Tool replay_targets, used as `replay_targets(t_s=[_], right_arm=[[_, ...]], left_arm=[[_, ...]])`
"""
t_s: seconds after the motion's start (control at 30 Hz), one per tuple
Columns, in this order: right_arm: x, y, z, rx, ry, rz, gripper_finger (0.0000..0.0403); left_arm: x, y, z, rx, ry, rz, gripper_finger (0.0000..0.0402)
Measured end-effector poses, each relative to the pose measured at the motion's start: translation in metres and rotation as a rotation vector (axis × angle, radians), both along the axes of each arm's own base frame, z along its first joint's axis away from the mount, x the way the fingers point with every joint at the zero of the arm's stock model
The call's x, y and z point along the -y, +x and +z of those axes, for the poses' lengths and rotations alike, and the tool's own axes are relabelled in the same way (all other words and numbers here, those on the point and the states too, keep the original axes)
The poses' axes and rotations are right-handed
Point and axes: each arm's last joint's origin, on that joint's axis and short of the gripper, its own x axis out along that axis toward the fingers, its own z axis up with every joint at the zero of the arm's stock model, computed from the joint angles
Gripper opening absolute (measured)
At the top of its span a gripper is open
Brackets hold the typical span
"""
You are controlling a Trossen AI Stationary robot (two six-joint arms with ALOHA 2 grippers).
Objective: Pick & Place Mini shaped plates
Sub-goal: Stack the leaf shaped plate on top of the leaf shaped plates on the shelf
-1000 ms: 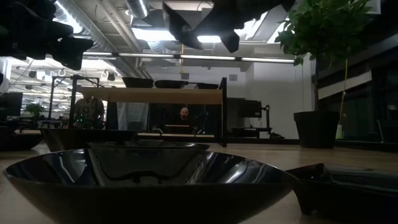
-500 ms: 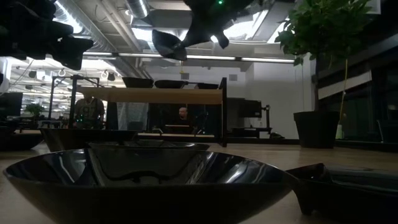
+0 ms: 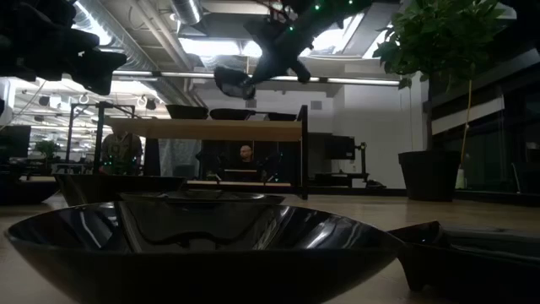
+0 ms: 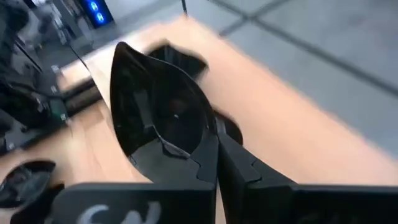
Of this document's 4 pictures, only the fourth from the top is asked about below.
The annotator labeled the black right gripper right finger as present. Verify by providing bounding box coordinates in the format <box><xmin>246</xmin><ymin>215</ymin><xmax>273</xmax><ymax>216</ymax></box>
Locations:
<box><xmin>218</xmin><ymin>133</ymin><xmax>296</xmax><ymax>224</ymax></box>

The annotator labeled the black wavy square plate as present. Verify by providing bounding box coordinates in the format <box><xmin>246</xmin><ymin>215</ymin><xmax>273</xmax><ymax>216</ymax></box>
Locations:
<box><xmin>145</xmin><ymin>42</ymin><xmax>208</xmax><ymax>79</ymax></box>
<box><xmin>0</xmin><ymin>159</ymin><xmax>57</xmax><ymax>210</ymax></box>

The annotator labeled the black leaf-shaped plate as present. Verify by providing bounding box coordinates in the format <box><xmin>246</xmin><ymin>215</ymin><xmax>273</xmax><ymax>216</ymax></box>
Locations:
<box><xmin>109</xmin><ymin>41</ymin><xmax>218</xmax><ymax>158</ymax></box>

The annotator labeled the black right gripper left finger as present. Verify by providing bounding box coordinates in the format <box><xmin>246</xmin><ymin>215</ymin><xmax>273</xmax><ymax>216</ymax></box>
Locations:
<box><xmin>129</xmin><ymin>132</ymin><xmax>218</xmax><ymax>224</ymax></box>

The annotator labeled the wooden shelf with black legs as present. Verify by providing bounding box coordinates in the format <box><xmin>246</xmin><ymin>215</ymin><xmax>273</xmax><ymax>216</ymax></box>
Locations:
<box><xmin>58</xmin><ymin>0</ymin><xmax>398</xmax><ymax>187</ymax></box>

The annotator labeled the computer case with blue lights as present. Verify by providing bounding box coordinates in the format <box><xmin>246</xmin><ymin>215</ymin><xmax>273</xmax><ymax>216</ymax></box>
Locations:
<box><xmin>79</xmin><ymin>0</ymin><xmax>114</xmax><ymax>29</ymax></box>

